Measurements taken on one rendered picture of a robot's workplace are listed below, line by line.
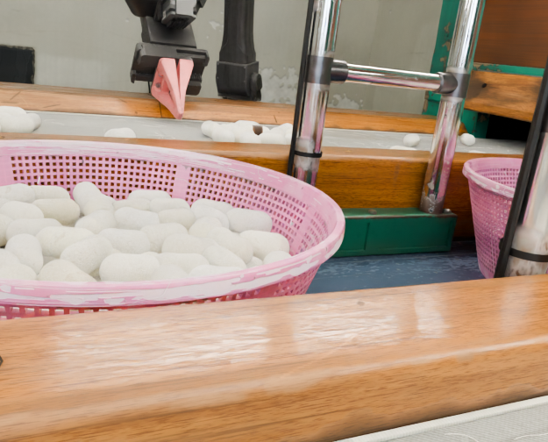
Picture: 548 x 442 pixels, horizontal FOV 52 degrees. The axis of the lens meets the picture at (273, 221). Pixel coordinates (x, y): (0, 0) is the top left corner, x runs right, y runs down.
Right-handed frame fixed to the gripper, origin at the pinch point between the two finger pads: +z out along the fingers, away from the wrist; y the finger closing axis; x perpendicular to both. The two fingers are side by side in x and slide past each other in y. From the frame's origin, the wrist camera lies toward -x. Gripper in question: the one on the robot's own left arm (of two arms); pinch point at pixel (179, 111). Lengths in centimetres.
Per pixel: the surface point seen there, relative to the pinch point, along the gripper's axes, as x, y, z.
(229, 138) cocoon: -9.7, 1.5, 12.4
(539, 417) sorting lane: -40, -4, 50
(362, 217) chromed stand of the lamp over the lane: -18.3, 8.6, 28.4
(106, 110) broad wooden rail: 4.5, -8.6, -3.5
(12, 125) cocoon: -8.6, -20.5, 11.1
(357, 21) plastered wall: 99, 143, -162
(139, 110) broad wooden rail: 4.5, -4.0, -4.0
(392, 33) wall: 91, 153, -145
